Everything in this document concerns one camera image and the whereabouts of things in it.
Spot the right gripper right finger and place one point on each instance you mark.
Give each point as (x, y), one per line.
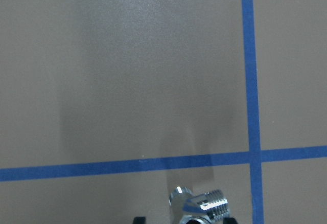
(229, 220)

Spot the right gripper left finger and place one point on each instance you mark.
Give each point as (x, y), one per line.
(140, 220)

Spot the chrome angle valve fitting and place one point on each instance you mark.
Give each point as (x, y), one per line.
(209, 207)

